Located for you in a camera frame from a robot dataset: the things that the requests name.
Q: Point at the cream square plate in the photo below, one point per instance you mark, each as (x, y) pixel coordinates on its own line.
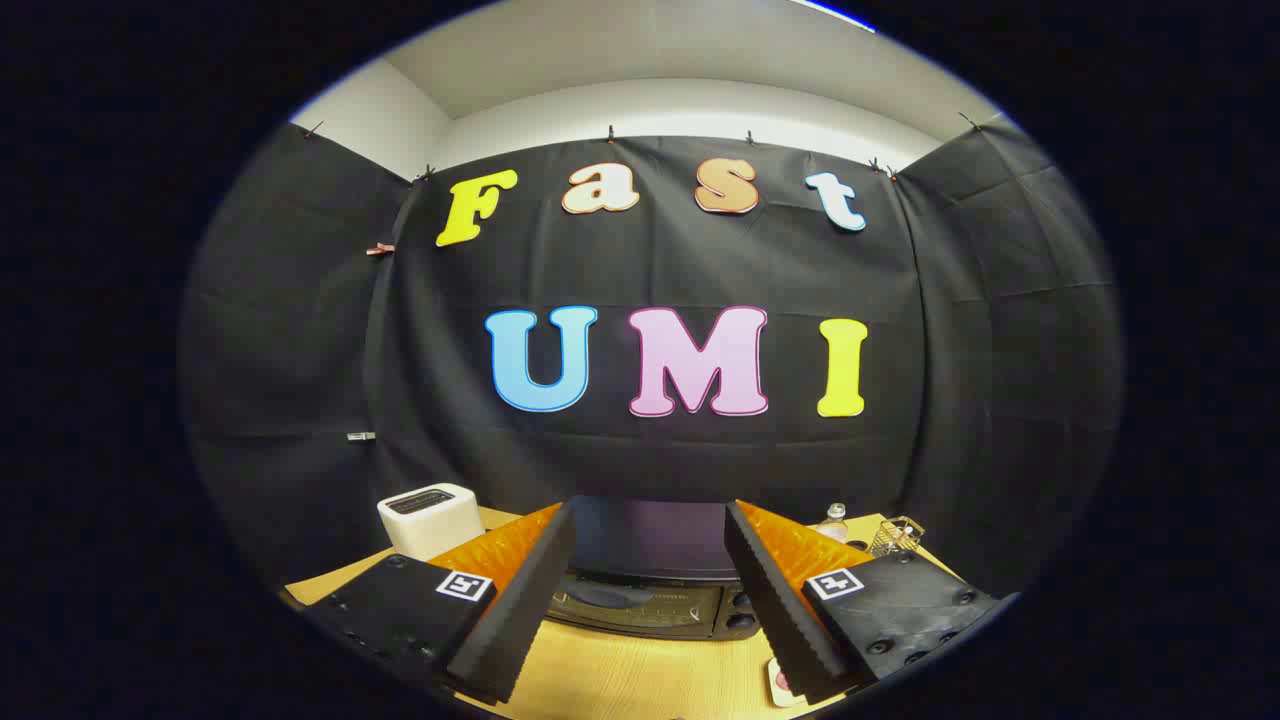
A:
(777, 675)

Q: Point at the black backdrop cloth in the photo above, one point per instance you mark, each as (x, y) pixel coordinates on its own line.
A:
(650, 260)

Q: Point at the white bread toaster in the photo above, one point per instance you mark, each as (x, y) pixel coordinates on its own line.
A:
(430, 520)

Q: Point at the black toaster oven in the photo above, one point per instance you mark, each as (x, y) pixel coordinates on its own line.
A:
(650, 540)

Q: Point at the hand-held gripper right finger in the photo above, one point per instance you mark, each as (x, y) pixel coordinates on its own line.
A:
(780, 600)

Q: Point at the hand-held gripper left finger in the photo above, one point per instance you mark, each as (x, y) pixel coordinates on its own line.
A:
(520, 600)

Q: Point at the clear bottle with pink label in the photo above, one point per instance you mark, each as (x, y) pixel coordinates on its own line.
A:
(833, 525)

